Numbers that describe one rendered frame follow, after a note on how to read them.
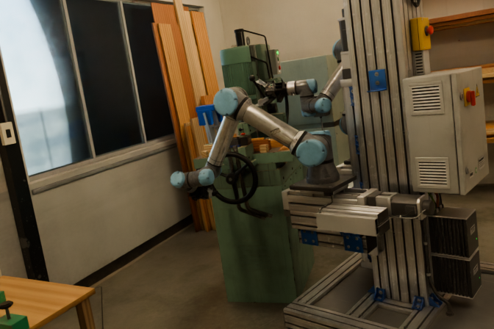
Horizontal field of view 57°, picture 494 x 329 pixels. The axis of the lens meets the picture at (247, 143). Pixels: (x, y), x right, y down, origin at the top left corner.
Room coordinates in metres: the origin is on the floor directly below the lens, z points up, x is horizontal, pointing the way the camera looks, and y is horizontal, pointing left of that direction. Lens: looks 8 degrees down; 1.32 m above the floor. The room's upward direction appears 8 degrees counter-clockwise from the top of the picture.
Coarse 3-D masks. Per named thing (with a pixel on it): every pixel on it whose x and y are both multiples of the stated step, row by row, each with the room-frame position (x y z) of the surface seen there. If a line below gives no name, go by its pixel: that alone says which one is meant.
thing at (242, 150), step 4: (252, 144) 2.56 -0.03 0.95; (232, 148) 2.46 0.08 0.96; (240, 148) 2.45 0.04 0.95; (244, 148) 2.44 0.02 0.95; (248, 148) 2.49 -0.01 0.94; (252, 148) 2.55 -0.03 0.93; (240, 152) 2.45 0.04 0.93; (244, 152) 2.44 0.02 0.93; (248, 152) 2.48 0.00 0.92; (252, 152) 2.54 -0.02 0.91; (248, 156) 2.46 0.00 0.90; (252, 156) 2.53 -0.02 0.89; (224, 160) 2.48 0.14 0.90; (228, 160) 2.48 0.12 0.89; (240, 160) 2.45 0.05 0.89
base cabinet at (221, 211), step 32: (224, 192) 2.60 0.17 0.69; (256, 192) 2.53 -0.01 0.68; (224, 224) 2.60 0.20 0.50; (256, 224) 2.54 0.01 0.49; (288, 224) 2.51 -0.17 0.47; (224, 256) 2.62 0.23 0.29; (256, 256) 2.55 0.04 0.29; (288, 256) 2.49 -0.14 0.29; (256, 288) 2.56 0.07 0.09; (288, 288) 2.50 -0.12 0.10
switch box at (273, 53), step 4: (272, 52) 2.91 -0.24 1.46; (272, 56) 2.91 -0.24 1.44; (276, 56) 2.94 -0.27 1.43; (268, 60) 2.92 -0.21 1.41; (272, 60) 2.92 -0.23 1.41; (276, 60) 2.92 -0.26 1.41; (268, 64) 2.92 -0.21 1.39; (272, 64) 2.92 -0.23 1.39; (276, 64) 2.91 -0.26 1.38; (268, 68) 2.93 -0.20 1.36; (272, 68) 2.92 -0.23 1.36; (276, 68) 2.91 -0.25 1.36; (276, 72) 2.91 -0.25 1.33; (280, 72) 2.97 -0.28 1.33
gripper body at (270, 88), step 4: (268, 84) 2.45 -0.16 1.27; (272, 84) 2.46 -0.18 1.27; (276, 84) 2.44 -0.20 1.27; (280, 84) 2.44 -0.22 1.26; (284, 84) 2.43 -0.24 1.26; (268, 88) 2.44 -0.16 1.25; (272, 88) 2.43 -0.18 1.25; (276, 88) 2.44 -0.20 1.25; (280, 88) 2.44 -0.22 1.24; (284, 88) 2.41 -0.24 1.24; (268, 92) 2.44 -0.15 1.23; (272, 92) 2.42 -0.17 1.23; (276, 92) 2.46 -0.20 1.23; (280, 92) 2.45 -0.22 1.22; (284, 92) 2.42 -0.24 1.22; (272, 96) 2.47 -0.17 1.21; (276, 96) 2.46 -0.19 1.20
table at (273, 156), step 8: (256, 152) 2.57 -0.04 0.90; (272, 152) 2.49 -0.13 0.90; (280, 152) 2.48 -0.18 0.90; (288, 152) 2.46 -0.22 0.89; (200, 160) 2.64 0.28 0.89; (256, 160) 2.52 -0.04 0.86; (264, 160) 2.51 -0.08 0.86; (272, 160) 2.49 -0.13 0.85; (280, 160) 2.48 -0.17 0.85; (288, 160) 2.46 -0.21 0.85; (224, 168) 2.49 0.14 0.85
